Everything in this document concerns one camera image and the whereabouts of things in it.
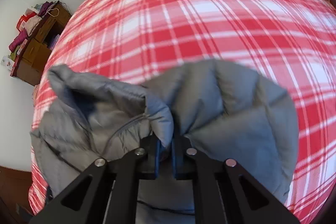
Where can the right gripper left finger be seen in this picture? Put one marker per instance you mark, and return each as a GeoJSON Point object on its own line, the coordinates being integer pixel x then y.
{"type": "Point", "coordinates": [107, 191]}

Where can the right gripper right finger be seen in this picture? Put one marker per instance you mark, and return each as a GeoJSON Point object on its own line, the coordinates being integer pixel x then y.
{"type": "Point", "coordinates": [223, 191]}

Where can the grey puffer jacket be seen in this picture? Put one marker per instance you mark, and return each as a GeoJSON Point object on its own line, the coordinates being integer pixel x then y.
{"type": "Point", "coordinates": [225, 110]}

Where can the brown wooden door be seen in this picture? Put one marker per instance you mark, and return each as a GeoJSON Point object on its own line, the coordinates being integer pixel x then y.
{"type": "Point", "coordinates": [15, 186]}

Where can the brown wooden desk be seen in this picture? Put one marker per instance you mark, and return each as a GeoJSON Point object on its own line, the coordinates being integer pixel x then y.
{"type": "Point", "coordinates": [30, 63]}

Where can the white greeting card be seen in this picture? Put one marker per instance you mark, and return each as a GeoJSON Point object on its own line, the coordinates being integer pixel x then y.
{"type": "Point", "coordinates": [7, 62]}

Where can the magenta folded garment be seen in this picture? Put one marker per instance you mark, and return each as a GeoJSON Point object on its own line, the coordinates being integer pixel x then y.
{"type": "Point", "coordinates": [18, 40]}

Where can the red plaid bed sheet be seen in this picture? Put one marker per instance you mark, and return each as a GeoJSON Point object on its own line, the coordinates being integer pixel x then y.
{"type": "Point", "coordinates": [289, 42]}

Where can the red gift bag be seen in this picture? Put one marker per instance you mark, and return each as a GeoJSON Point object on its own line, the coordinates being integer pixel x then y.
{"type": "Point", "coordinates": [23, 19]}

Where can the purple folded garment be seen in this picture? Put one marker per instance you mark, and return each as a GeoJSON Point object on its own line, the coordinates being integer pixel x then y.
{"type": "Point", "coordinates": [46, 7]}

